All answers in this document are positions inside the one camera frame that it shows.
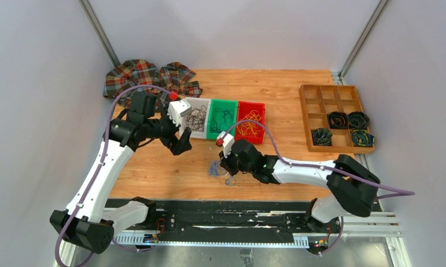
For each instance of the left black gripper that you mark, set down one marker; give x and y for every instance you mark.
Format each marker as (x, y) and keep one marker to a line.
(180, 145)

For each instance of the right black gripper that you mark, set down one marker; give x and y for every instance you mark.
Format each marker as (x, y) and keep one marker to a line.
(225, 163)

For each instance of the cable ball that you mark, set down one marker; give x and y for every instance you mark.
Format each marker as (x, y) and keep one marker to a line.
(215, 170)

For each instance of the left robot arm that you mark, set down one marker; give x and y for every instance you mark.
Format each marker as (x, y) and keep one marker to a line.
(84, 222)

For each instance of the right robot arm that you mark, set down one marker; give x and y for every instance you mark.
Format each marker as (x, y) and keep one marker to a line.
(352, 187)

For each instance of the white plastic bin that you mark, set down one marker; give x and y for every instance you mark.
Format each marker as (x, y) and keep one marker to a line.
(197, 119)

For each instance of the red plastic bin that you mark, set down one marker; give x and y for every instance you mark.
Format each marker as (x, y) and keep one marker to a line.
(248, 130)

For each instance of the green plastic bin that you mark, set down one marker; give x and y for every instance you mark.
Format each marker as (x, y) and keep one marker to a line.
(222, 115)

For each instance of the plaid flannel shirt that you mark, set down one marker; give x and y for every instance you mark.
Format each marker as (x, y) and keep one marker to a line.
(174, 77)

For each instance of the wooden compartment tray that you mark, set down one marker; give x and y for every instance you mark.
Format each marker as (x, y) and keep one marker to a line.
(335, 120)

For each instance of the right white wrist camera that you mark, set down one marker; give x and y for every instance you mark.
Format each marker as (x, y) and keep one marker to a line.
(225, 141)

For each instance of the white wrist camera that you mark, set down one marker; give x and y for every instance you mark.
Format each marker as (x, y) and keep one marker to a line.
(225, 141)
(177, 110)

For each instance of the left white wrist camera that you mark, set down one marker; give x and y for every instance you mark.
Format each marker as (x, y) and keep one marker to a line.
(177, 110)

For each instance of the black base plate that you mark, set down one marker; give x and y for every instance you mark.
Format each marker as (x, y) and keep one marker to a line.
(226, 223)

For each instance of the aluminium frame rail front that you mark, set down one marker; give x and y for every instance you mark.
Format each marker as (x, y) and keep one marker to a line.
(371, 241)

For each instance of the right aluminium corner post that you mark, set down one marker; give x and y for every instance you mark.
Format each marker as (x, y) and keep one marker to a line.
(364, 35)

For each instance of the aluminium corner post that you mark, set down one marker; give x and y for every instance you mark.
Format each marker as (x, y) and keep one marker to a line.
(364, 35)
(91, 15)

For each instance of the left aluminium corner post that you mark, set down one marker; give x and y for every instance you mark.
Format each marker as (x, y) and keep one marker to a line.
(91, 15)

